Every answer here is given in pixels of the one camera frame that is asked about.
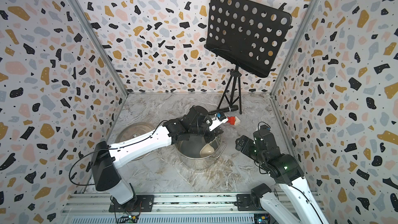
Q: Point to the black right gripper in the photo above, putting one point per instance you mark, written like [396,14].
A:
[244,149]

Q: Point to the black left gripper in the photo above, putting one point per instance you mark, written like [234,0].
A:
[214,134]

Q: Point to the stainless steel pot lid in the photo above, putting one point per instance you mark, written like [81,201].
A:
[134,130]

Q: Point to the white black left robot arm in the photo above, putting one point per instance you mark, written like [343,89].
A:
[106,160]

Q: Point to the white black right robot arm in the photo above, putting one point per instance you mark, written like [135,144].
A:
[289,200]

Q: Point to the white card piece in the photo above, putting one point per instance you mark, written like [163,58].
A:
[237,121]

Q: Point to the red block toy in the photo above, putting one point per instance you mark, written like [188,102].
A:
[231,120]

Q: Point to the black microphone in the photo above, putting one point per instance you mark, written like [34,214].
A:
[225,109]

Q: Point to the black music stand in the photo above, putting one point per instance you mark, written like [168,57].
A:
[247,34]

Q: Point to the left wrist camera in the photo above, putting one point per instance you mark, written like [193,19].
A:
[218,119]

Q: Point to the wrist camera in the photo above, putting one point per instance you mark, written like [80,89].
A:
[218,119]
[264,129]

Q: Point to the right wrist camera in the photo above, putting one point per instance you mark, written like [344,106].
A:
[264,129]

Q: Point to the aluminium mounting rail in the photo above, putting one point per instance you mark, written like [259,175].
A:
[167,208]

